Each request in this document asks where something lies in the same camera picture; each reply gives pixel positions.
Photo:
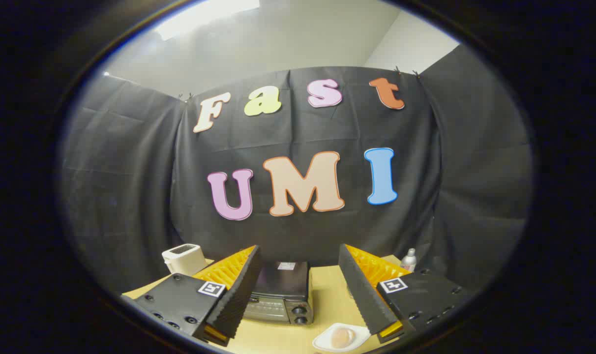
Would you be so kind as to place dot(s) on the black toaster oven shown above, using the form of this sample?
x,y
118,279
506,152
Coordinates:
x,y
283,285

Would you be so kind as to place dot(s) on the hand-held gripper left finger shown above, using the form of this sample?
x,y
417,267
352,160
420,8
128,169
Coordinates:
x,y
239,295

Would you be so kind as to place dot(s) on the white spray bottle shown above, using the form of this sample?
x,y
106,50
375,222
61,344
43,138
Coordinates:
x,y
409,260

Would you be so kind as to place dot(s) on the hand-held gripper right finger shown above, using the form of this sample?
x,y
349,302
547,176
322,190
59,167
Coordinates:
x,y
364,295

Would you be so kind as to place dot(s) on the white plate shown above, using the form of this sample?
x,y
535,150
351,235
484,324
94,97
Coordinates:
x,y
361,332

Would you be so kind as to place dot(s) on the white pop-up toaster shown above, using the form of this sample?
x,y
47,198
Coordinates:
x,y
182,258

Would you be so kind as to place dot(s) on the pale round bread bun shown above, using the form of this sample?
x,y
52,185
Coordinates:
x,y
342,337

